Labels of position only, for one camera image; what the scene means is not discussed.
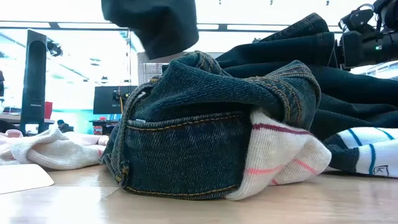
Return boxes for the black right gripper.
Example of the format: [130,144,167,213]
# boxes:
[340,30,388,68]

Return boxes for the dark navy jeans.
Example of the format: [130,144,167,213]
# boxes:
[214,12,398,142]

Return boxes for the white sock with blue stripes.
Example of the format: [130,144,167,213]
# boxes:
[323,126,398,179]

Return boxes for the cream sock with pink stripes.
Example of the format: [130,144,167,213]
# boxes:
[0,128,109,171]
[225,108,332,202]

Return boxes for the blue denim jeans yellow stitching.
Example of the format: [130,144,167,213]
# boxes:
[99,50,322,200]

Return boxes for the dark teal garment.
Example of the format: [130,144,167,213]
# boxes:
[101,0,200,60]

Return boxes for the white perforated plastic basket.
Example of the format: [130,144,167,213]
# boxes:
[137,51,223,86]

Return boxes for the black monitor screen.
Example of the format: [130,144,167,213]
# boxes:
[93,85,139,115]

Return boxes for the person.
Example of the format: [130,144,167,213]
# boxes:
[57,119,75,134]

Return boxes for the black ceiling spotlight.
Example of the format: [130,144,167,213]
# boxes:
[46,41,63,58]

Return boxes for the tall black column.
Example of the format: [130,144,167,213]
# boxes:
[19,29,48,135]

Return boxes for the wooden workbench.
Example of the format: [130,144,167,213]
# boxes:
[0,113,55,125]

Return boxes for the pale pink cloth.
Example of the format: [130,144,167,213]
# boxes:
[0,128,109,147]

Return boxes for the white paper card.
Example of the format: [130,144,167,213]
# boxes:
[0,164,55,195]

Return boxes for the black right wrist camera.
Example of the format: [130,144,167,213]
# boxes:
[338,3,376,34]

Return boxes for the black hanging cable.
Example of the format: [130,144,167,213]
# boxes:
[127,29,132,88]

